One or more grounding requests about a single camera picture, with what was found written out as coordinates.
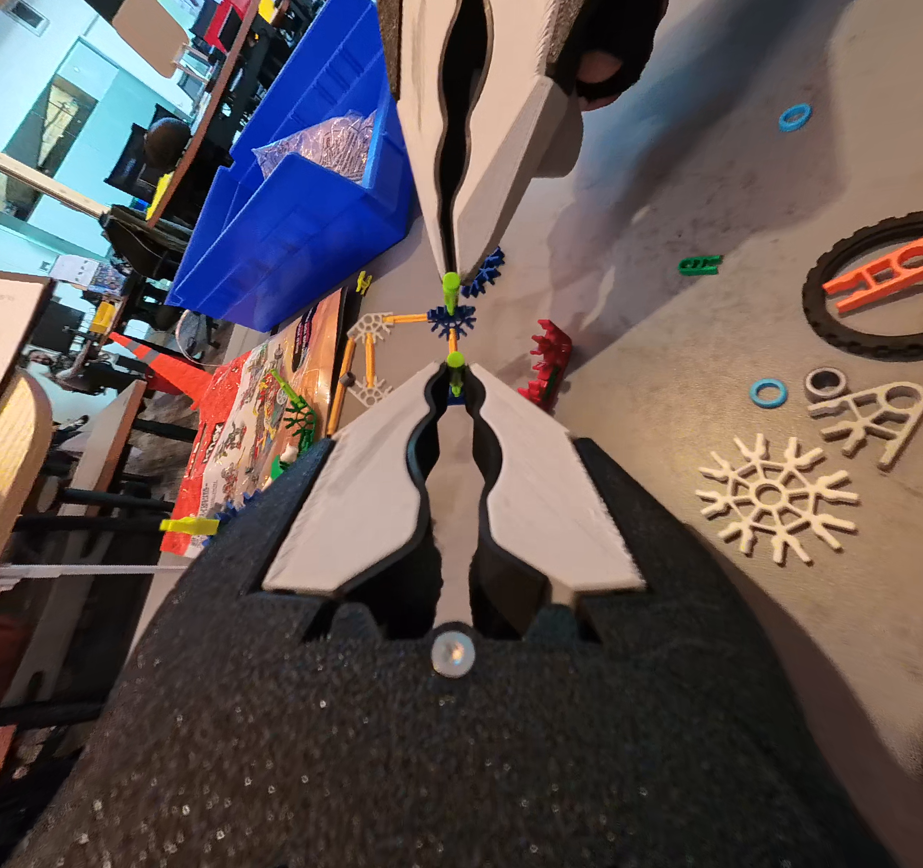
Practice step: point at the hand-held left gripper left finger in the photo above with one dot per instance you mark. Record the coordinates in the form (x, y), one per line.
(346, 515)

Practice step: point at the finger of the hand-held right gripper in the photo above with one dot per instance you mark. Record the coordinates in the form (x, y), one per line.
(519, 89)
(422, 53)

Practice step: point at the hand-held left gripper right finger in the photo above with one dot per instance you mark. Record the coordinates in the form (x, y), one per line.
(555, 500)

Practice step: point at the white fan-shaped connector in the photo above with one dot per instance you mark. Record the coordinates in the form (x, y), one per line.
(371, 393)
(375, 320)

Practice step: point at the lime green rod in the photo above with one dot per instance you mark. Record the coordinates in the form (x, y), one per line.
(451, 284)
(455, 362)
(285, 386)

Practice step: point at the blue snowflake connector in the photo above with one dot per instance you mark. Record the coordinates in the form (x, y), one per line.
(490, 269)
(443, 316)

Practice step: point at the person's right hand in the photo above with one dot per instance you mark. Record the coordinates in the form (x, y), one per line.
(627, 24)

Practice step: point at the blue plastic bin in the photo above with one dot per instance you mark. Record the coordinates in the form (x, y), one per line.
(339, 39)
(303, 248)

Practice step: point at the small white piece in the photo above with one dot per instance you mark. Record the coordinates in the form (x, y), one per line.
(288, 455)

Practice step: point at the green snowflake connector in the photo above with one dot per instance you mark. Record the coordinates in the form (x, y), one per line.
(299, 421)

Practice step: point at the blue gear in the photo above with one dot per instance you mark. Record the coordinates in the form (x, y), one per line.
(232, 511)

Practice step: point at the long yellow rod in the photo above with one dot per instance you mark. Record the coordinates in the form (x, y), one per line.
(340, 392)

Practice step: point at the clear bag of parts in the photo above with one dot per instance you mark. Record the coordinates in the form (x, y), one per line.
(317, 143)

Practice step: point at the red storage box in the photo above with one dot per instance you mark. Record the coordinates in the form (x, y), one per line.
(231, 6)

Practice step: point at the yellow-green clip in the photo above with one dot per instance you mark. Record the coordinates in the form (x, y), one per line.
(187, 524)

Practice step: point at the red printed toy box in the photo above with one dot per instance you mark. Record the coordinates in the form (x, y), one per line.
(317, 334)

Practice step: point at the wooden-edged table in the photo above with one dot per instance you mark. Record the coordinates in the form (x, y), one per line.
(207, 100)

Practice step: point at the orange-red cone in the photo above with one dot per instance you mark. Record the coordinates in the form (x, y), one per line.
(173, 378)

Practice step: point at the small yellow connector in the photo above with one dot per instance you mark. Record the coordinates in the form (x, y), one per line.
(364, 282)

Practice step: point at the grey fan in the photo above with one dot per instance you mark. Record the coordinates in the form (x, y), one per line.
(195, 334)

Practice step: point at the large white snowflake connector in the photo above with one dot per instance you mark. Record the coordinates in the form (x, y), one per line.
(793, 471)

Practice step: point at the small green connector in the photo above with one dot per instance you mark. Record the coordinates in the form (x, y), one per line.
(689, 266)

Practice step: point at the black office chair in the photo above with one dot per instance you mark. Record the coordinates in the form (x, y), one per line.
(162, 143)

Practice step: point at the grey fan-shaped connector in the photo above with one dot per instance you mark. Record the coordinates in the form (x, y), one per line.
(829, 408)

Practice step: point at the black rubber tyre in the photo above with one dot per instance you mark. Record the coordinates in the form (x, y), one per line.
(818, 306)

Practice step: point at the round wooden stool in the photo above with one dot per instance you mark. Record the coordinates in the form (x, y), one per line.
(21, 450)

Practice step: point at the printed poster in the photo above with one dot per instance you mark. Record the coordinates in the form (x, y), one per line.
(86, 273)

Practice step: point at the orange connector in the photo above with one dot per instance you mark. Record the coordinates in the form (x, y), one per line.
(851, 288)

